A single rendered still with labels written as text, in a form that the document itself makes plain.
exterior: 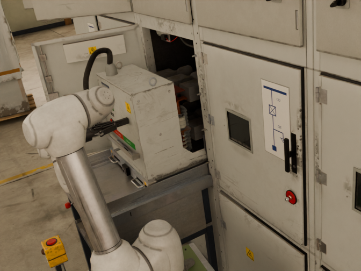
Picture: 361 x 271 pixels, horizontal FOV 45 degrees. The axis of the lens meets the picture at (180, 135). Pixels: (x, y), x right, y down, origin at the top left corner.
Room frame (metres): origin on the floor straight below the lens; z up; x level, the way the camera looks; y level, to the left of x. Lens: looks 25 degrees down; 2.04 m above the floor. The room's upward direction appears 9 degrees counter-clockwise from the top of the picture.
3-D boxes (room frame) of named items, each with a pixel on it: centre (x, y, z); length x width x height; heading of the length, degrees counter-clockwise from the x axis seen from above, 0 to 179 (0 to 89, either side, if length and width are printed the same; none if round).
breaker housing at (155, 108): (2.25, 0.07, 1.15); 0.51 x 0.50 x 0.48; 116
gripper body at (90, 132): (1.93, 0.42, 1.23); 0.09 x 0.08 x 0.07; 115
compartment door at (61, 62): (2.58, 0.45, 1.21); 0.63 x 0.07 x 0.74; 98
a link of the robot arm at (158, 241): (1.37, 0.15, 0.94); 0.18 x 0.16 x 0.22; 128
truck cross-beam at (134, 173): (2.15, 0.29, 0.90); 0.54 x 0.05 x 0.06; 26
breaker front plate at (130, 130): (2.14, 0.31, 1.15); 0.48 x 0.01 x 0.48; 26
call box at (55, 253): (1.57, 0.62, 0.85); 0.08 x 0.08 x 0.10; 26
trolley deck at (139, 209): (2.14, 0.31, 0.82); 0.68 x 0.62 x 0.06; 116
